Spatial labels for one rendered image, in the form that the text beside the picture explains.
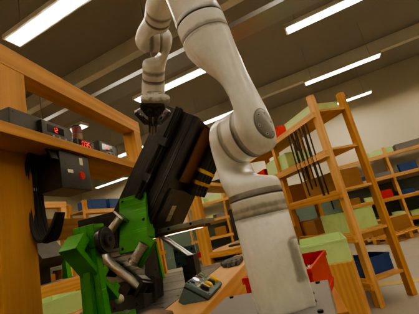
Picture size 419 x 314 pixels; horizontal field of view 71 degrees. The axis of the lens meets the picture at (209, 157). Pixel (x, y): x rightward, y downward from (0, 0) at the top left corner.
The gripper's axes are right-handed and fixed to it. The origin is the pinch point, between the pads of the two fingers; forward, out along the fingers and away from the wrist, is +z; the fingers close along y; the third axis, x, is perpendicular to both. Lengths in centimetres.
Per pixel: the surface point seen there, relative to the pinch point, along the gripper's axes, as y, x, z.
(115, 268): 15.0, 31.6, 34.3
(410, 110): -790, -483, 263
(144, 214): 4.0, 16.7, 25.8
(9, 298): 46, 35, 37
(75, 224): 34, -9, 57
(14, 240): 46, 19, 29
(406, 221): -598, -210, 397
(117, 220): 13.7, 16.7, 28.0
